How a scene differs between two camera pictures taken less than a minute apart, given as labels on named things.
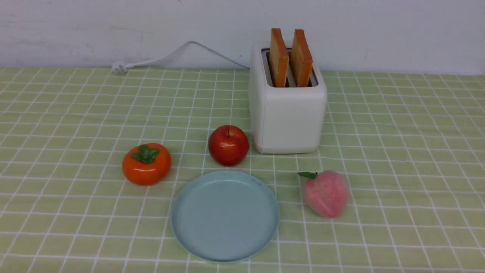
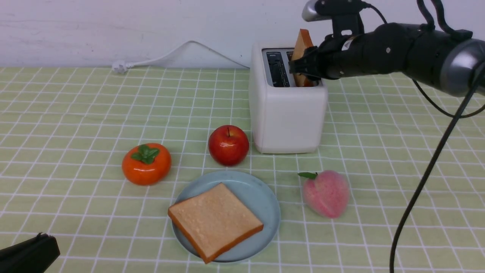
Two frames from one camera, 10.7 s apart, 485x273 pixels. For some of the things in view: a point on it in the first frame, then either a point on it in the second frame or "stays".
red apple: x=228 y=145 stays
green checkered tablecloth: x=411 y=147 stays
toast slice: x=279 y=58 -> x=213 y=221
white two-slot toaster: x=287 y=120 stays
